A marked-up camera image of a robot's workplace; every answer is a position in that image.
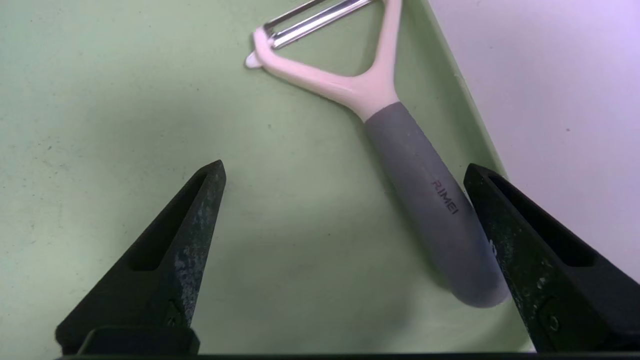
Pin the green plastic tray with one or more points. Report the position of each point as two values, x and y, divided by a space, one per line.
100 100

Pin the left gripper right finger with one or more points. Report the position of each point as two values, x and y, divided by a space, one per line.
575 300

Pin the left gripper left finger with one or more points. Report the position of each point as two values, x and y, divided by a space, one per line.
160 285

